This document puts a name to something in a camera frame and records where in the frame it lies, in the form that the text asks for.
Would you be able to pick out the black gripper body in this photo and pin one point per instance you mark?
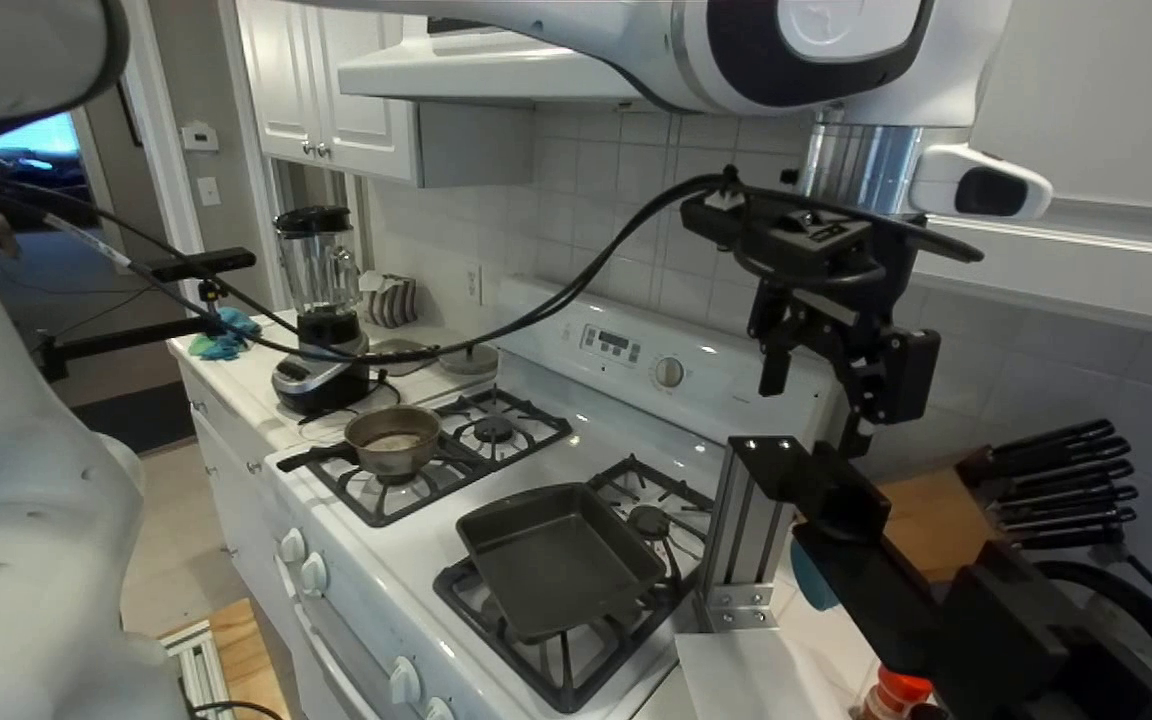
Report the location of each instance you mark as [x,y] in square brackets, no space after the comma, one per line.
[885,370]

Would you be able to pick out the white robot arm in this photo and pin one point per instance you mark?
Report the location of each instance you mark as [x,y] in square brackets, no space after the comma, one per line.
[69,503]

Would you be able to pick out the teal spoon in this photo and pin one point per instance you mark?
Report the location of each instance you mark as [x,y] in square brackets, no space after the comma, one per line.
[814,572]

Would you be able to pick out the wooden knife block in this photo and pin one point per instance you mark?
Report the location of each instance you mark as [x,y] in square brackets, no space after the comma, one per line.
[1039,492]

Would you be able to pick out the black stove grate left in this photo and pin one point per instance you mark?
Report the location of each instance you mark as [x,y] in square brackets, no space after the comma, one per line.
[476,435]

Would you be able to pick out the black stove grate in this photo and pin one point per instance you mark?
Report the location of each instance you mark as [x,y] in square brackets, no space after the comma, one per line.
[476,435]
[574,666]

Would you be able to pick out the grey square baking pan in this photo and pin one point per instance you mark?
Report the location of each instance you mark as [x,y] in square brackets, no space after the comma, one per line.
[557,556]

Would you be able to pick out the white gas stove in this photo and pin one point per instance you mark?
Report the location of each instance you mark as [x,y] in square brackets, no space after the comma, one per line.
[358,602]

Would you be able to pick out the white range hood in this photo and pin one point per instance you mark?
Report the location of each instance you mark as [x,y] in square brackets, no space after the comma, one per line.
[483,65]

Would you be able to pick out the black stove grate right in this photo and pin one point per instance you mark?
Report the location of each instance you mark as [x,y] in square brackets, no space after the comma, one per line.
[574,666]

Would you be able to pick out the black blender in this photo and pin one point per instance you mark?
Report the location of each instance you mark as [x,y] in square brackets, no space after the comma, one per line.
[324,370]

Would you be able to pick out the white upper cabinet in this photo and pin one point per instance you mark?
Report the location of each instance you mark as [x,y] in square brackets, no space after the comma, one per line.
[331,94]

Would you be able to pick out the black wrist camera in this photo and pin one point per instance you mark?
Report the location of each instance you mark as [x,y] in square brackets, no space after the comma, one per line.
[796,241]

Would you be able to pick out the aluminium frame stand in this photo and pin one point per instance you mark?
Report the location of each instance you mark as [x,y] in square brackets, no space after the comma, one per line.
[747,541]

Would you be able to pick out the steel saucepan black handle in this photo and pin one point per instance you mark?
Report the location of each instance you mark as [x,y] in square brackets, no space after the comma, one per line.
[393,440]

